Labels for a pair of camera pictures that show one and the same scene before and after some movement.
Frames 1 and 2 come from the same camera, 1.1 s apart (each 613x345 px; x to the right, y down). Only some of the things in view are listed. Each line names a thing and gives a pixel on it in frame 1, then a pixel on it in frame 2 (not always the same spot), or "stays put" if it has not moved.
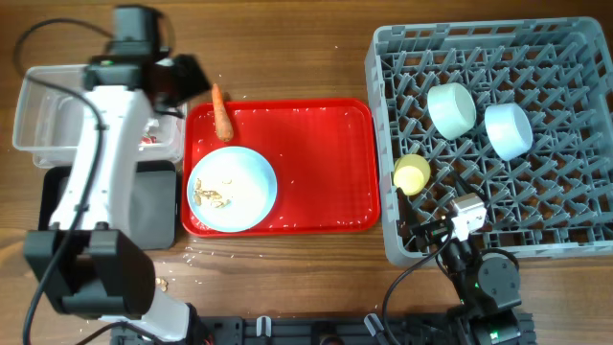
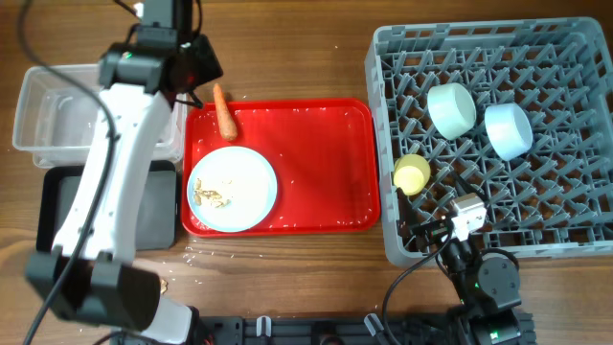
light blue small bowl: x=509 y=131 stays put
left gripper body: x=183 y=80 → x=206 y=66
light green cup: x=452 y=111 stays put
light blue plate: x=232 y=189 stays put
